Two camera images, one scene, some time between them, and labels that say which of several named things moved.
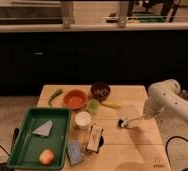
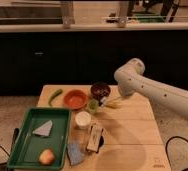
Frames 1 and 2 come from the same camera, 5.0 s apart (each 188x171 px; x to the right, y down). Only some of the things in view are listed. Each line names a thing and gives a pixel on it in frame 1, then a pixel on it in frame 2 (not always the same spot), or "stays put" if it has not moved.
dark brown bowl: (100, 90) stays put
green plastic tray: (25, 152) stays put
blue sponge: (75, 152) stays put
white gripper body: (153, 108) to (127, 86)
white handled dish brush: (121, 122) to (113, 98)
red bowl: (75, 99) stays put
